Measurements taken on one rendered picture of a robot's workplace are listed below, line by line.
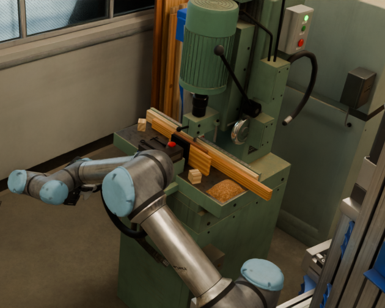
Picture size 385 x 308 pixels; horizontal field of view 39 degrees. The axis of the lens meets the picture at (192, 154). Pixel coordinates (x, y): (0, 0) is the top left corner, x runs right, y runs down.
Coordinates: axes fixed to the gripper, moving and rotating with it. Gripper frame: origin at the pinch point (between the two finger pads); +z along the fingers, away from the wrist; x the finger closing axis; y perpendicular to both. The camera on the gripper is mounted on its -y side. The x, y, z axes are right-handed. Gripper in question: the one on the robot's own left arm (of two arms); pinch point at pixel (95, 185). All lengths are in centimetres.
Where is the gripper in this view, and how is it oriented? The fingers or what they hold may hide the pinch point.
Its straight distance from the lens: 201.3
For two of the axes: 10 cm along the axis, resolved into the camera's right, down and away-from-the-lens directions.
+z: 5.5, 1.4, 8.3
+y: -4.5, 8.8, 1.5
